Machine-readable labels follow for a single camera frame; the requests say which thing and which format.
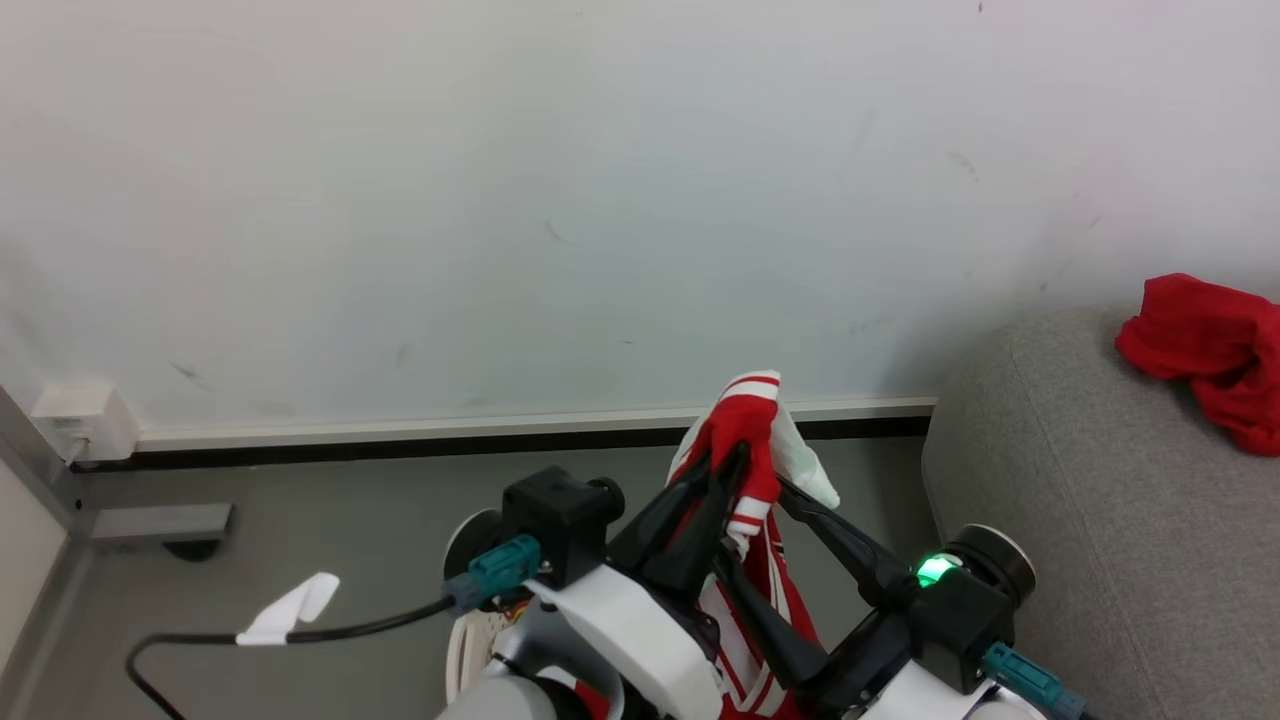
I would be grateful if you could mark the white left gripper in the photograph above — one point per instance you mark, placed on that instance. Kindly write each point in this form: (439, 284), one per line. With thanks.
(640, 630)

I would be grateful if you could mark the grey fabric sofa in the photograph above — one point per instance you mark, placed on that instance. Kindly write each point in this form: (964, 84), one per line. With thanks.
(1080, 520)

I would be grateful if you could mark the white and black baseboard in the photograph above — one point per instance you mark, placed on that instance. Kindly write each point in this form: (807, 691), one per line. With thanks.
(450, 430)

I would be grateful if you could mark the red and white striped garment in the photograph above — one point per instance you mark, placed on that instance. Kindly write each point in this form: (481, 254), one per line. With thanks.
(748, 420)

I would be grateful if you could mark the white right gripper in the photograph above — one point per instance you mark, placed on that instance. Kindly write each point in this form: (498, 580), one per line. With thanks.
(870, 660)

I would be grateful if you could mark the black caster wheel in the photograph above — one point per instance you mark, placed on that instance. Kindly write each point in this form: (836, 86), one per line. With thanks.
(192, 550)

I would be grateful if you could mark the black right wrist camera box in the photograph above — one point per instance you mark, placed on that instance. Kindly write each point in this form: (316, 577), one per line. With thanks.
(960, 630)

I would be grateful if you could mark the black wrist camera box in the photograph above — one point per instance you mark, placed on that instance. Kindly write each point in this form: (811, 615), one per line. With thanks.
(960, 630)
(560, 520)

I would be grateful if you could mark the grey metal frame post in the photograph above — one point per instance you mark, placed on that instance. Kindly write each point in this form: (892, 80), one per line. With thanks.
(40, 470)

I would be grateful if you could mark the white perforated laundry basket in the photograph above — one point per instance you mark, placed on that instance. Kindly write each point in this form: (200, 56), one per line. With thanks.
(470, 655)

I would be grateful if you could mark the beige partition panel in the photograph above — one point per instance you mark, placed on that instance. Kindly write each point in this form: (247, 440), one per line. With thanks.
(25, 560)

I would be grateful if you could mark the white wall socket box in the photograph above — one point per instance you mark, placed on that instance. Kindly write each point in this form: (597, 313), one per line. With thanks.
(85, 420)

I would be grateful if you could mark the grey metal frame foot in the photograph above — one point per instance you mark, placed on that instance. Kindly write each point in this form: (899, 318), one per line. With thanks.
(160, 522)

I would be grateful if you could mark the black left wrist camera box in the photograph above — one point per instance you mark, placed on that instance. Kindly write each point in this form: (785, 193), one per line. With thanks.
(560, 520)

